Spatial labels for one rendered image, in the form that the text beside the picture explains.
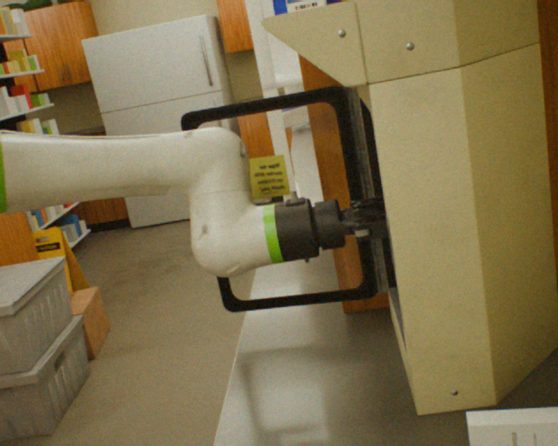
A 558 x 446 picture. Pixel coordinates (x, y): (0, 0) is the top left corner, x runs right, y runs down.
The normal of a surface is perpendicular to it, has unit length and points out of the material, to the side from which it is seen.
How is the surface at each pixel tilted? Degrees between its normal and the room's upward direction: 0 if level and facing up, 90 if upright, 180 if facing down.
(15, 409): 96
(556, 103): 90
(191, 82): 90
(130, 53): 90
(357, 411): 0
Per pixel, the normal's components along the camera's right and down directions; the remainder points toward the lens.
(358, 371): -0.19, -0.94
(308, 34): -0.05, 0.29
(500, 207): 0.66, 0.09
